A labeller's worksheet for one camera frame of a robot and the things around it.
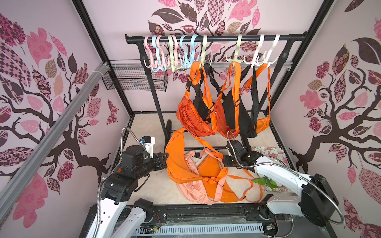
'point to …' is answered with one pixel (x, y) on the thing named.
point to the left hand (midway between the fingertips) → (168, 158)
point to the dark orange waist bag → (186, 113)
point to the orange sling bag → (262, 122)
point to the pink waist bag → (196, 189)
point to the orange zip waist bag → (217, 116)
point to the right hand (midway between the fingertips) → (224, 159)
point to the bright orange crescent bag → (177, 161)
